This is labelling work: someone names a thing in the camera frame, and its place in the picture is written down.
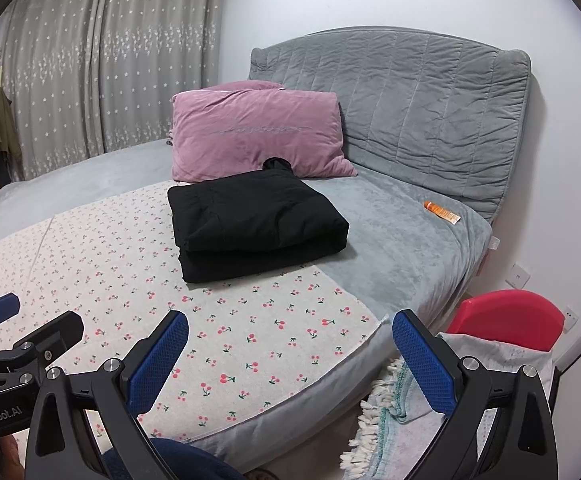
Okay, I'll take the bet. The red plastic stool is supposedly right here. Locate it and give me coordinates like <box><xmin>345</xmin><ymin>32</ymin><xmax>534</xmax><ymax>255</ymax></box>
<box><xmin>445</xmin><ymin>289</ymin><xmax>567</xmax><ymax>354</ymax></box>

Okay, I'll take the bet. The person's blue trouser leg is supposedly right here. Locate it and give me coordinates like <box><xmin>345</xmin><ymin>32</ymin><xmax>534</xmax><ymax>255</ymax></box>
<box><xmin>101</xmin><ymin>437</ymin><xmax>247</xmax><ymax>480</ymax></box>

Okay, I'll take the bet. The grey star pattern curtain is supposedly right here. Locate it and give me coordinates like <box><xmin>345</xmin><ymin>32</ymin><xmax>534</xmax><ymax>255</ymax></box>
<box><xmin>0</xmin><ymin>0</ymin><xmax>232</xmax><ymax>184</ymax></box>

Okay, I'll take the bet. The orange tube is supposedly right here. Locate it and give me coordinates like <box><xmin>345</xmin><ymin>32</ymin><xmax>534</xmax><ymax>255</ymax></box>
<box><xmin>423</xmin><ymin>200</ymin><xmax>461</xmax><ymax>225</ymax></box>

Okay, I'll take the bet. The grey bed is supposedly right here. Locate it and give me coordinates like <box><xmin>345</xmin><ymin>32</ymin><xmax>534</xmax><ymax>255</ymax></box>
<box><xmin>0</xmin><ymin>137</ymin><xmax>494</xmax><ymax>467</ymax></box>

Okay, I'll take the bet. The pink velvet pillow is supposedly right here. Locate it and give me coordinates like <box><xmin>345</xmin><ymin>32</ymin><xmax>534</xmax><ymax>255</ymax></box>
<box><xmin>166</xmin><ymin>80</ymin><xmax>358</xmax><ymax>183</ymax></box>

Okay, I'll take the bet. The white fringed rug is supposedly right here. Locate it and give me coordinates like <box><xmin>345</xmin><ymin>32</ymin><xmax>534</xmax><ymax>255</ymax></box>
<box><xmin>339</xmin><ymin>356</ymin><xmax>453</xmax><ymax>480</ymax></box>

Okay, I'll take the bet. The black jacket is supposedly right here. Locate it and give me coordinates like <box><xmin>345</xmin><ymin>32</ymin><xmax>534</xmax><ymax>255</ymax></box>
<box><xmin>167</xmin><ymin>156</ymin><xmax>349</xmax><ymax>284</ymax></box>

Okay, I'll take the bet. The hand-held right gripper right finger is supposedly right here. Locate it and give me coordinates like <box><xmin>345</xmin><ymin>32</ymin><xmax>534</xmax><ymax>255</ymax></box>
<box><xmin>391</xmin><ymin>308</ymin><xmax>560</xmax><ymax>480</ymax></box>

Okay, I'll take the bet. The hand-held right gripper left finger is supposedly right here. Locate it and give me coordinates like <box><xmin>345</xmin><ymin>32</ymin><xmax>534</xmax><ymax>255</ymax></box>
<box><xmin>23</xmin><ymin>309</ymin><xmax>190</xmax><ymax>480</ymax></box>

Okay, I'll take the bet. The cherry print blanket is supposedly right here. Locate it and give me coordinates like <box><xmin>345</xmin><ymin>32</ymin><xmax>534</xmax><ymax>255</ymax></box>
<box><xmin>0</xmin><ymin>177</ymin><xmax>387</xmax><ymax>442</ymax></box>

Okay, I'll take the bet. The grey quilted headboard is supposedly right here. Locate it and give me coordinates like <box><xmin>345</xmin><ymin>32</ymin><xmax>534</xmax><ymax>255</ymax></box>
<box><xmin>249</xmin><ymin>27</ymin><xmax>532</xmax><ymax>227</ymax></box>

